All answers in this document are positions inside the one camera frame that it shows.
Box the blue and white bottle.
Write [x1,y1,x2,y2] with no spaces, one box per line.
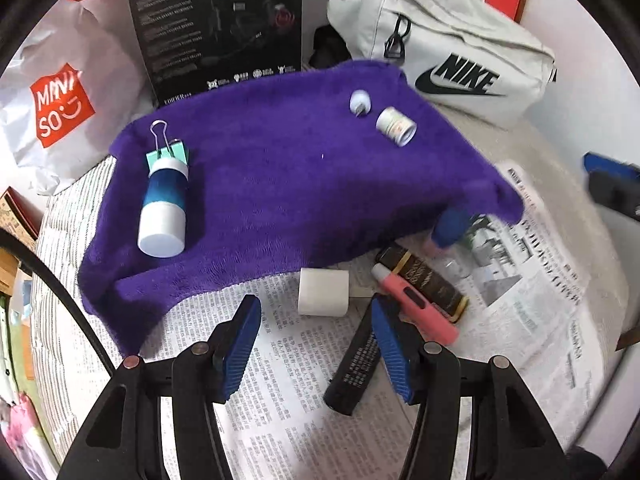
[138,157,189,258]

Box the small white silver jar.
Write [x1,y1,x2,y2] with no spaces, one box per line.
[375,106,418,148]

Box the mint green binder clip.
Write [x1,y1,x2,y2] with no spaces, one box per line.
[145,119,189,169]

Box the small white round plug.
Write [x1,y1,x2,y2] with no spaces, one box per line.
[349,90,372,117]

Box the pink highlighter pen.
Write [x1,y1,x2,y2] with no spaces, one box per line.
[371,263,459,346]

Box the black rectangular device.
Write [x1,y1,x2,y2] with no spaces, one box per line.
[323,306,381,416]

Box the black gold lipstick box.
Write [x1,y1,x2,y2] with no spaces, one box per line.
[375,243,469,324]

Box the white cube charger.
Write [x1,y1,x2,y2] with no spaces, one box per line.
[297,268,373,318]

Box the blue capped small bottle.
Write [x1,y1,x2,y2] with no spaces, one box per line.
[423,207,473,257]

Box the newspaper sheet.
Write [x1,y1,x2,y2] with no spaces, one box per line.
[139,159,606,480]

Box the grey Nike waist bag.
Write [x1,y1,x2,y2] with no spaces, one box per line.
[326,0,556,128]

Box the purple towel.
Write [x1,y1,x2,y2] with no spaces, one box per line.
[77,61,524,355]

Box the colourful bedding pile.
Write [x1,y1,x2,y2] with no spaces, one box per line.
[1,294,58,479]

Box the patterned notebook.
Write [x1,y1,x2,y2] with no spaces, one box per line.
[0,186,43,252]

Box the white Miniso plastic bag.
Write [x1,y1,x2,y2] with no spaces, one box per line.
[1,0,153,195]

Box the black Hecate headphone box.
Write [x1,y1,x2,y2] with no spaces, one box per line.
[128,0,303,106]

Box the black cable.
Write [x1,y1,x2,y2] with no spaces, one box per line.
[0,242,117,376]

